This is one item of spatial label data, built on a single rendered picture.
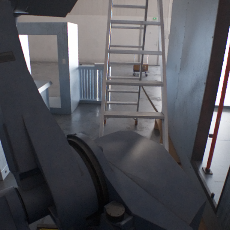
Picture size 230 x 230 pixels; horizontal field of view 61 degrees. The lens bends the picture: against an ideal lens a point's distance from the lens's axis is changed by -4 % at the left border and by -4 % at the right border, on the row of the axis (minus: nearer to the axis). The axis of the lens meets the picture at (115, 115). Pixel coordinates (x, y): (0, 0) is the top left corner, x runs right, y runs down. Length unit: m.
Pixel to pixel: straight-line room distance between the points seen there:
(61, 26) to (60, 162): 3.06
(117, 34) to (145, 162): 10.58
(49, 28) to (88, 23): 7.85
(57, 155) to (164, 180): 0.36
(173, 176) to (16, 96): 0.59
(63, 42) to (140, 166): 3.02
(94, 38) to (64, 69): 7.83
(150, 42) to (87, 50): 3.35
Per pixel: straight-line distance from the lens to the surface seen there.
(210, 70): 1.63
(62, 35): 3.55
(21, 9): 1.00
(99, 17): 11.32
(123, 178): 0.67
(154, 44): 11.26
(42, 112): 0.69
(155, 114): 1.47
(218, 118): 1.58
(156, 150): 0.83
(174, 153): 2.35
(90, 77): 4.31
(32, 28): 3.72
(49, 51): 11.98
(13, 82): 0.70
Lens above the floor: 1.35
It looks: 21 degrees down
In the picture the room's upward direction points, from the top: 2 degrees clockwise
